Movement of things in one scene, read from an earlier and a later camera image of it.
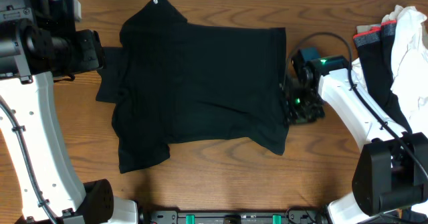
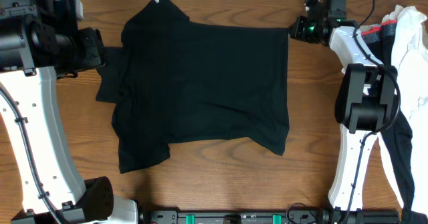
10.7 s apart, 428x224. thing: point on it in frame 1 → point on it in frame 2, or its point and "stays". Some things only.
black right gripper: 291,118 → 297,33
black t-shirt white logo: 171,81 stays
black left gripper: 88,47 stays
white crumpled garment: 410,66 stays
